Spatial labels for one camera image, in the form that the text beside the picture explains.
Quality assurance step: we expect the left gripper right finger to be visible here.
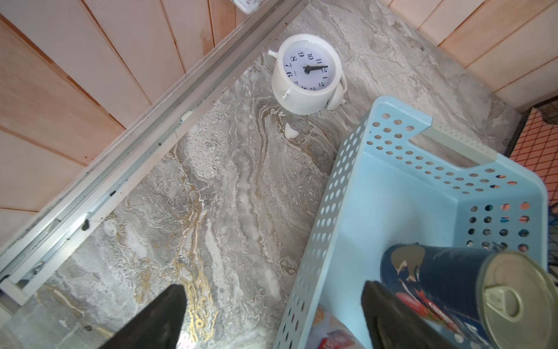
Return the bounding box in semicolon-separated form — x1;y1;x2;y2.
361;281;453;349

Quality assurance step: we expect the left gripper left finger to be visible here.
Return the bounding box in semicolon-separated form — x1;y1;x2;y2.
101;284;187;348

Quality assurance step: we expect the light blue plastic basket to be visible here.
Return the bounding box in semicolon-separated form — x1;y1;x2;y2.
273;96;549;348

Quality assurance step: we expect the white alarm clock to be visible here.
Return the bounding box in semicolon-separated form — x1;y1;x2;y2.
268;33;348;116

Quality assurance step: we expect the aluminium rail frame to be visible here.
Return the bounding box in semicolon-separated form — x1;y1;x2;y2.
1;1;306;314

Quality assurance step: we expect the black wire desk organizer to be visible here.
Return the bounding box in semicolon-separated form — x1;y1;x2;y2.
506;97;557;279

